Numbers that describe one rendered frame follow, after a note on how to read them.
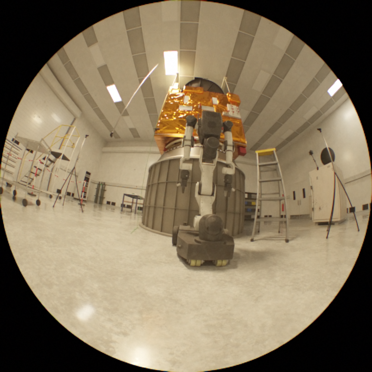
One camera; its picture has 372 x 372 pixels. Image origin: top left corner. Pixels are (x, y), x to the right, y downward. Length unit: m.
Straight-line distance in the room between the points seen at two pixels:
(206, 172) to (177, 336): 1.14
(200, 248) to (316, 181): 3.62
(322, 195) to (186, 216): 3.47
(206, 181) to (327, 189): 3.30
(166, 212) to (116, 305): 1.45
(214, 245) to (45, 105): 8.16
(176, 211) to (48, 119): 7.62
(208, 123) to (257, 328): 1.37
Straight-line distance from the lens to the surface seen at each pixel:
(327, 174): 3.76
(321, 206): 3.77
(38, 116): 7.66
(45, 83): 8.29
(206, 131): 1.15
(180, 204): 1.61
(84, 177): 8.33
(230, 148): 1.25
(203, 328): 0.43
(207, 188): 1.10
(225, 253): 0.78
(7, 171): 4.00
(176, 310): 0.48
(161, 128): 2.49
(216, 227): 0.71
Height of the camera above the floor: 0.36
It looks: 13 degrees up
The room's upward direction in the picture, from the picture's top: 5 degrees clockwise
